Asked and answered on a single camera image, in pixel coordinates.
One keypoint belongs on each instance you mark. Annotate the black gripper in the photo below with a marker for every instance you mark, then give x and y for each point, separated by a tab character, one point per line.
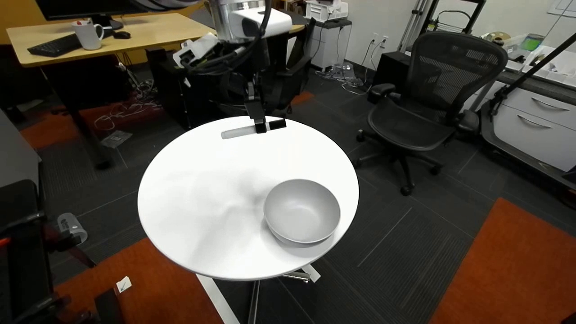
256	102

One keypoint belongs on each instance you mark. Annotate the white marker with black cap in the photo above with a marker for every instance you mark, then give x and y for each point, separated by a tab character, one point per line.
240	132

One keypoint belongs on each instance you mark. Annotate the grey bowl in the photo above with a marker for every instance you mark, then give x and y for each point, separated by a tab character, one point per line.
301	212

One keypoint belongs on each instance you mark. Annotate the black box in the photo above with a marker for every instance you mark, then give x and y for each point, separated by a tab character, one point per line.
393	69

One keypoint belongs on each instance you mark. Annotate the wooden desk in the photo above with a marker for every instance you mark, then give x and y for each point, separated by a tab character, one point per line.
150	30

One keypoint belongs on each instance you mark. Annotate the white table base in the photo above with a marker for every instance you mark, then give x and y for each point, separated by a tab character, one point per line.
299	275

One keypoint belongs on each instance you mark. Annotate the black mesh office chair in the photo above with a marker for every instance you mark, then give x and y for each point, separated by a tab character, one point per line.
420	109

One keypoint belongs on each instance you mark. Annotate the black computer mouse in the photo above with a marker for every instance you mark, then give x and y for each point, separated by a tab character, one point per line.
121	35

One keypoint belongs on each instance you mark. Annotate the white mug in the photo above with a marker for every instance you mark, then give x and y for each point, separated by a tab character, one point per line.
90	35

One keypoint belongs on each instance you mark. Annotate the white paper scrap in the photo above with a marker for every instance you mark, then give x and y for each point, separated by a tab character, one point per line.
123	285

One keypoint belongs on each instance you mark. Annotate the black keyboard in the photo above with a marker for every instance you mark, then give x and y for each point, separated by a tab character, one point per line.
56	46

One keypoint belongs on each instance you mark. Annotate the black tripod stand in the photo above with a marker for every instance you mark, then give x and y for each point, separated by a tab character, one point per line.
528	73

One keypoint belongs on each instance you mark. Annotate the white drawer cabinet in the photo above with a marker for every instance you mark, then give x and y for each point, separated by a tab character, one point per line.
533	129

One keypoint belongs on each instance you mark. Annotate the black post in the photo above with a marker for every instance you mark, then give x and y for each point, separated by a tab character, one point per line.
108	307

